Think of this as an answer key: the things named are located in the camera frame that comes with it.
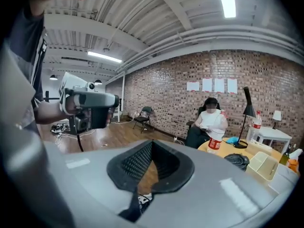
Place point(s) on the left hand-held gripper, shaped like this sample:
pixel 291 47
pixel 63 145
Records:
pixel 73 84

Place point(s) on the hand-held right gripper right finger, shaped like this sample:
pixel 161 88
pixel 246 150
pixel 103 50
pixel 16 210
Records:
pixel 209 193

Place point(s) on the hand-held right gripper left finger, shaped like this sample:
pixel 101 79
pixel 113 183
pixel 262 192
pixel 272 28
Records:
pixel 90 186

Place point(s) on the round black plastic cap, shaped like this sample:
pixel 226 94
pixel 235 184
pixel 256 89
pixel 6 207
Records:
pixel 237 161

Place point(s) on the person's left forearm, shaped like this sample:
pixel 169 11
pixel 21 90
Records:
pixel 50 114

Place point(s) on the white container lid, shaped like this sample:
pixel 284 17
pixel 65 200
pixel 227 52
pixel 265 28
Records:
pixel 285 179

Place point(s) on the person's left hand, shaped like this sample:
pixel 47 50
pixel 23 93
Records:
pixel 72 104

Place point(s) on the black pendant lamp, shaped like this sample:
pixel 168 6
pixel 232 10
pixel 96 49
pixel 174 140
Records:
pixel 97 82
pixel 53 78

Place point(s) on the white ceiling tube light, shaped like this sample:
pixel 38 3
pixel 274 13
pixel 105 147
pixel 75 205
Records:
pixel 104 56
pixel 226 1

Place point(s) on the black folding chair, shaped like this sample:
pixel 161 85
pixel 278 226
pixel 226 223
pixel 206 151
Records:
pixel 142 119

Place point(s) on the white power strip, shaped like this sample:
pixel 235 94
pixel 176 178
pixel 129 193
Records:
pixel 59 128

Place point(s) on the clear plastic bottle red label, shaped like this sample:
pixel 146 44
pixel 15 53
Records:
pixel 256 127
pixel 215 142

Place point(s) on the blue cloth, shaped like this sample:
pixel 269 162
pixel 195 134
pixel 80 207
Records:
pixel 231 140

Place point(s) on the white divided container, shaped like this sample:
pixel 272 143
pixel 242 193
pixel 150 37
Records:
pixel 261 165

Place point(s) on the dark olive pump bottle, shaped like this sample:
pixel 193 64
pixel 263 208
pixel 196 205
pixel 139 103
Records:
pixel 284 158

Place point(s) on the white square table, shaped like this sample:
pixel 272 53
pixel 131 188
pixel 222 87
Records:
pixel 273 133

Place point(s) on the black desk lamp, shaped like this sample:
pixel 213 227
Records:
pixel 249 113

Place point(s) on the person's black t-shirt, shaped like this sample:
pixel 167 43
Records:
pixel 23 44

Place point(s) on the white shade table lamp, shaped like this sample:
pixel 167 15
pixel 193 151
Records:
pixel 277 115

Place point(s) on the grey fisheye camera box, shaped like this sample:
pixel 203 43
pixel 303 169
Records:
pixel 82 124

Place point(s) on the white wall paper sheet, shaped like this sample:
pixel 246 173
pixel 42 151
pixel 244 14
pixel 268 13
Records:
pixel 232 86
pixel 207 85
pixel 192 86
pixel 219 85

